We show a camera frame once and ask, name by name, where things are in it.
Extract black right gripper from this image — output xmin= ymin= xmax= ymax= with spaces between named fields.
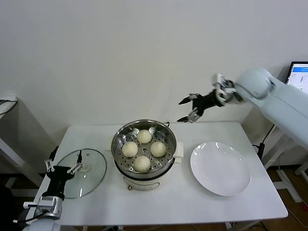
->
xmin=176 ymin=89 xmax=225 ymax=124

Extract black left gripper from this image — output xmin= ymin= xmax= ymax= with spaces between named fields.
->
xmin=44 ymin=146 xmax=86 ymax=200

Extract glass lid with white handle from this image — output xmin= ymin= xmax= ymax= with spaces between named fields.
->
xmin=57 ymin=149 xmax=107 ymax=199

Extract white steamed baozi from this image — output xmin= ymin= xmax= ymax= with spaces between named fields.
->
xmin=137 ymin=129 xmax=153 ymax=144
xmin=150 ymin=141 xmax=167 ymax=158
xmin=133 ymin=155 xmax=152 ymax=173
xmin=121 ymin=141 xmax=139 ymax=158

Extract stainless steel steamer basket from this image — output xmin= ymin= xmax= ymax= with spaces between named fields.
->
xmin=110 ymin=119 xmax=177 ymax=180

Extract white round plate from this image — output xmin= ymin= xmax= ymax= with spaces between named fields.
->
xmin=190 ymin=141 xmax=252 ymax=197

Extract white electric cooker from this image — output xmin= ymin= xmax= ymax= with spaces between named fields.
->
xmin=103 ymin=141 xmax=184 ymax=192

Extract white side table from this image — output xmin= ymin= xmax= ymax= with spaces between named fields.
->
xmin=0 ymin=96 xmax=44 ymax=202

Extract white laptop desk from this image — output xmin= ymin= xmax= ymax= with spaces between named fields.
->
xmin=261 ymin=124 xmax=308 ymax=203

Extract grey open laptop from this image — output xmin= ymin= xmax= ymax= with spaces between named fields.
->
xmin=286 ymin=61 xmax=308 ymax=93

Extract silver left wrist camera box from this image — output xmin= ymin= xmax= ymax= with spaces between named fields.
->
xmin=38 ymin=196 xmax=59 ymax=214

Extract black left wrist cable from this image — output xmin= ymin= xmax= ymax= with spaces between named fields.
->
xmin=12 ymin=201 xmax=45 ymax=225

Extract thin black cable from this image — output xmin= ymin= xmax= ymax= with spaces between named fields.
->
xmin=0 ymin=99 xmax=18 ymax=116

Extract black cable with adapter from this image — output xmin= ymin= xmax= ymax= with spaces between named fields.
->
xmin=252 ymin=124 xmax=276 ymax=160

